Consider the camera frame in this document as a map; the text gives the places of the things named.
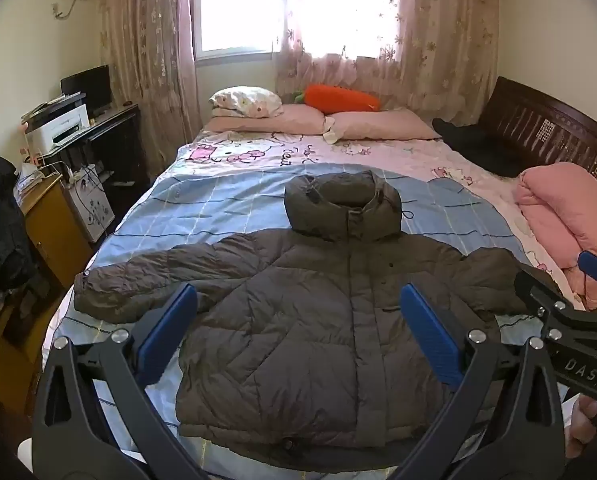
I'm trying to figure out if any dark wooden bench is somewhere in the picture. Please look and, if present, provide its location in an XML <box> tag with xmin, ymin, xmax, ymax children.
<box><xmin>431</xmin><ymin>76</ymin><xmax>597</xmax><ymax>196</ymax></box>

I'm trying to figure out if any pile of dark clothes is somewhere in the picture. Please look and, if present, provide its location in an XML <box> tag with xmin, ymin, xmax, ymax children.
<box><xmin>0</xmin><ymin>156</ymin><xmax>53</xmax><ymax>321</ymax></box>

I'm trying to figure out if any black cloth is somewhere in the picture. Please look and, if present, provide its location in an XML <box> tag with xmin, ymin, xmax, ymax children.
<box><xmin>432</xmin><ymin>117</ymin><xmax>526</xmax><ymax>177</ymax></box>

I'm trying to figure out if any cartoon print bed sheet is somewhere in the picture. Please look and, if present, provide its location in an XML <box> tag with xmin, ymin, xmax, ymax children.
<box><xmin>42</xmin><ymin>105</ymin><xmax>586</xmax><ymax>480</ymax></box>

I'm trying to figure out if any orange carrot plush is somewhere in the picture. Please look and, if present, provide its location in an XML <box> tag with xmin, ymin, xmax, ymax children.
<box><xmin>291</xmin><ymin>84</ymin><xmax>381</xmax><ymax>114</ymax></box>

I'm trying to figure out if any pink pillow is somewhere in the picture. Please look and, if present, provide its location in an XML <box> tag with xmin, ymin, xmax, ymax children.
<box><xmin>328</xmin><ymin>108</ymin><xmax>440</xmax><ymax>141</ymax></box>
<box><xmin>203</xmin><ymin>104</ymin><xmax>328</xmax><ymax>135</ymax></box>

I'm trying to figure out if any white flower print box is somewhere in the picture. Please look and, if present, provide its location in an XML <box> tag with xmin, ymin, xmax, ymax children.
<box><xmin>62</xmin><ymin>162</ymin><xmax>117</xmax><ymax>244</ymax></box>

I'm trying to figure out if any white printer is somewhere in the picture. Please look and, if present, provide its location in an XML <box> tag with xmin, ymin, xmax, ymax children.
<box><xmin>26</xmin><ymin>102</ymin><xmax>92</xmax><ymax>154</ymax></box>

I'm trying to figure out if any pink floral curtain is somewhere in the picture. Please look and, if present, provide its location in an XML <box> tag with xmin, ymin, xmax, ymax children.
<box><xmin>97</xmin><ymin>0</ymin><xmax>202</xmax><ymax>133</ymax></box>
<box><xmin>272</xmin><ymin>0</ymin><xmax>505</xmax><ymax>127</ymax></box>

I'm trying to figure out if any person's right hand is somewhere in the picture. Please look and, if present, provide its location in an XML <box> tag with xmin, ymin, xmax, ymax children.
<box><xmin>564</xmin><ymin>394</ymin><xmax>597</xmax><ymax>461</ymax></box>

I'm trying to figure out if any olive hooded puffer jacket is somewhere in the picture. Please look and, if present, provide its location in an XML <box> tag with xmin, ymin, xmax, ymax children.
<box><xmin>73</xmin><ymin>170</ymin><xmax>561</xmax><ymax>473</ymax></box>

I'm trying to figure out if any folded pink quilt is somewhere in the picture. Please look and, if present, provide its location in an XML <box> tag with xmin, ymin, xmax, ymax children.
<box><xmin>515</xmin><ymin>162</ymin><xmax>597</xmax><ymax>313</ymax></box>

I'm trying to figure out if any black desk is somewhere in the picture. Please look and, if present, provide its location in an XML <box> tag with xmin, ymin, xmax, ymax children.
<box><xmin>42</xmin><ymin>103</ymin><xmax>150</xmax><ymax>202</ymax></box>

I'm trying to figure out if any yellow wooden cabinet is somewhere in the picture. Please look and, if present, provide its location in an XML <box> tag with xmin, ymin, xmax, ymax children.
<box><xmin>17</xmin><ymin>172</ymin><xmax>95</xmax><ymax>290</ymax></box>

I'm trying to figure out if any white floral pillow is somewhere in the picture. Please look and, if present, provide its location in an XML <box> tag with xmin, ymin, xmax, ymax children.
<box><xmin>209</xmin><ymin>86</ymin><xmax>284</xmax><ymax>118</ymax></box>

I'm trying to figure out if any window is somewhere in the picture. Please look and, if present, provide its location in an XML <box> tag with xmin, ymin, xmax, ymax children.
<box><xmin>191</xmin><ymin>0</ymin><xmax>404</xmax><ymax>61</ymax></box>

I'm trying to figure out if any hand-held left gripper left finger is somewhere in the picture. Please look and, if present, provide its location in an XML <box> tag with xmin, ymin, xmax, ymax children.
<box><xmin>32</xmin><ymin>282</ymin><xmax>214</xmax><ymax>480</ymax></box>

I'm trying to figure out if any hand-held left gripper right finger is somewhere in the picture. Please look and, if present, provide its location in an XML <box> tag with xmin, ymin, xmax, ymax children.
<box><xmin>388</xmin><ymin>282</ymin><xmax>566</xmax><ymax>480</ymax></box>

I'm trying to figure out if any black monitor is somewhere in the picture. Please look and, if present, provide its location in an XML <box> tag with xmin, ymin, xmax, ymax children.
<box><xmin>60</xmin><ymin>64</ymin><xmax>114</xmax><ymax>117</ymax></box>

